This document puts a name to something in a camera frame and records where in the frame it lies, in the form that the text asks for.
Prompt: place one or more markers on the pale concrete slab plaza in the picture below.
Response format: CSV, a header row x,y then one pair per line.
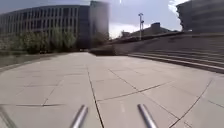
x,y
110,80

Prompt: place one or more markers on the low distant building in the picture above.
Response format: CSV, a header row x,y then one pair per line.
x,y
148,30

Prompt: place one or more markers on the grass strip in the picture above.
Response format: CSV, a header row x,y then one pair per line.
x,y
16,59

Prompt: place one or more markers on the robot's own part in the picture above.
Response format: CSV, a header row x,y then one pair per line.
x,y
79,117
147,116

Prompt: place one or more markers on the row of trees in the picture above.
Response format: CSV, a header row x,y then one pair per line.
x,y
36,41

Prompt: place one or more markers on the dark tiered building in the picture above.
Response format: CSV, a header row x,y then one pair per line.
x,y
201,15

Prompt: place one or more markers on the large grey office building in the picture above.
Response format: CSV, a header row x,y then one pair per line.
x,y
50,21

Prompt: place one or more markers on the lamp pole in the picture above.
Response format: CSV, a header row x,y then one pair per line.
x,y
140,26

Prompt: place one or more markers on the sloped concrete wall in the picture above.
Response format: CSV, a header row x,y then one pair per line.
x,y
140,46

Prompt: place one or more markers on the wide concrete stairs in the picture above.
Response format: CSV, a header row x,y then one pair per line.
x,y
186,55

